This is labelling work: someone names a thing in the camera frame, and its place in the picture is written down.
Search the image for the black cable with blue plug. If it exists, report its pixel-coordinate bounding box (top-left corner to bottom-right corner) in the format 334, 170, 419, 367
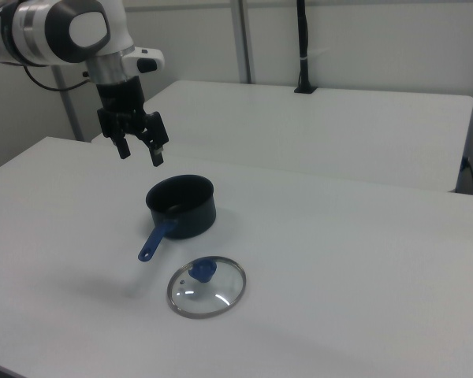
460, 156, 473, 195

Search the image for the glass lid with blue knob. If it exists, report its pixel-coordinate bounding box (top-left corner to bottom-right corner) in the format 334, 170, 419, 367
166, 256, 248, 319

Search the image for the dark saucepan with blue handle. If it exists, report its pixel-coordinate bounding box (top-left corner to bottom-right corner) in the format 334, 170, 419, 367
137, 174, 217, 263

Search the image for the black cable on robot arm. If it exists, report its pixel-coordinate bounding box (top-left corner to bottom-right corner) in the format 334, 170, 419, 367
21, 65, 92, 92

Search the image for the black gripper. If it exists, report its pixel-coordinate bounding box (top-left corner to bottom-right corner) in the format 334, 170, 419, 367
95, 76, 170, 169

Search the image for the white side table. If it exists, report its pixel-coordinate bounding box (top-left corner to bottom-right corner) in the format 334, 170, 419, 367
90, 80, 473, 194

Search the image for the grey partition post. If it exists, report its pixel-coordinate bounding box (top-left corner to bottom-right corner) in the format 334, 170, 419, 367
231, 0, 258, 85

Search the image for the thin grey metal post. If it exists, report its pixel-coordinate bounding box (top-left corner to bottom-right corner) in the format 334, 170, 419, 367
53, 65, 84, 142

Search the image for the black camera pole with clamp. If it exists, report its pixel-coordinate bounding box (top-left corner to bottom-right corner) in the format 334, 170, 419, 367
293, 0, 318, 95

